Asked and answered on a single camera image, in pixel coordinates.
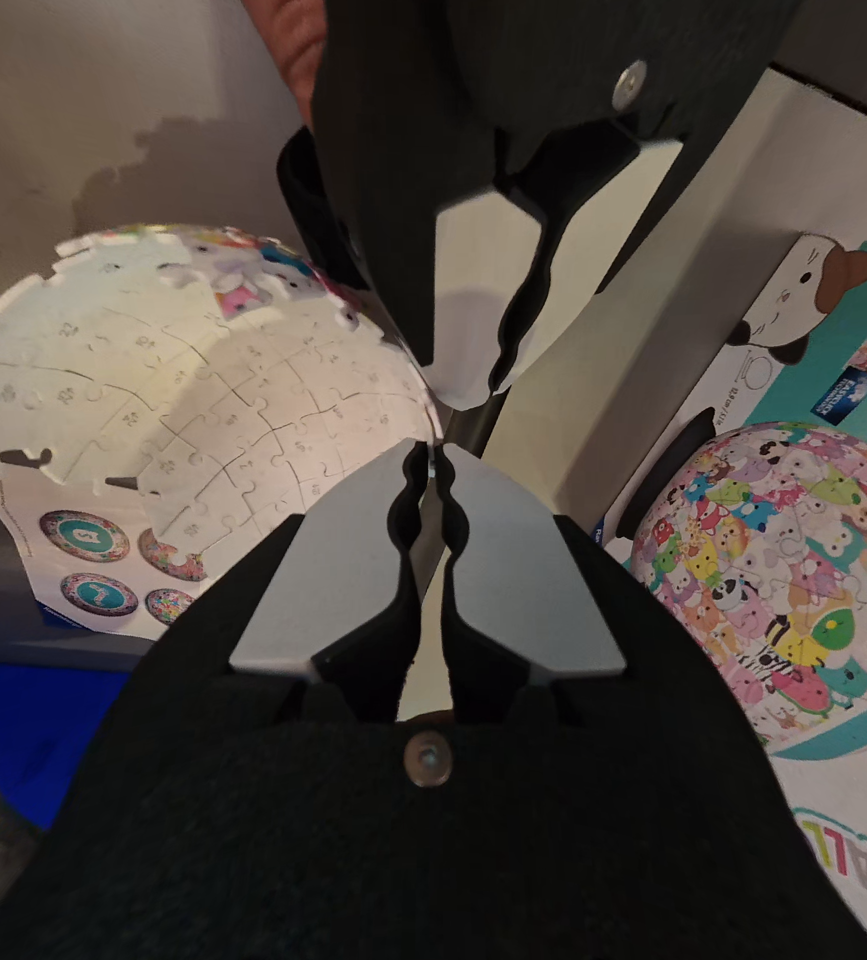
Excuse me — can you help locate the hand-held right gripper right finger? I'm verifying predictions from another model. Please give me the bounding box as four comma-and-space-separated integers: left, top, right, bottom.
433, 442, 629, 725

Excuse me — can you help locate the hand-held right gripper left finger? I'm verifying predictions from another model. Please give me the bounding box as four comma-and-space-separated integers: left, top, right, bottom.
228, 440, 432, 725

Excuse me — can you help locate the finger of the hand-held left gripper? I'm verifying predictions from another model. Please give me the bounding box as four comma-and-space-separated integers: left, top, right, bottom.
420, 187, 547, 412
487, 137, 688, 397

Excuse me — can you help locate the colourful puzzle ball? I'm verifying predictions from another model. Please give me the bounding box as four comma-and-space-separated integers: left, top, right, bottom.
0, 222, 446, 560

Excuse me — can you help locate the white puzzle box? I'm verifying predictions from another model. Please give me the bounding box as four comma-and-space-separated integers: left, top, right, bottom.
592, 231, 867, 954

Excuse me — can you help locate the puzzle instruction leaflet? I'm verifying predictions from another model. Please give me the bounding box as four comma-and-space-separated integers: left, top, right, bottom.
0, 450, 213, 642

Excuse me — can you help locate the person's left hand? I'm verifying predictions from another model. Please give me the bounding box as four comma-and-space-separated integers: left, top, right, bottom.
242, 0, 330, 130

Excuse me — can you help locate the blue plastic bin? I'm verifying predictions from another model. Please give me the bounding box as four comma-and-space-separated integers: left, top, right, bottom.
0, 658, 131, 830

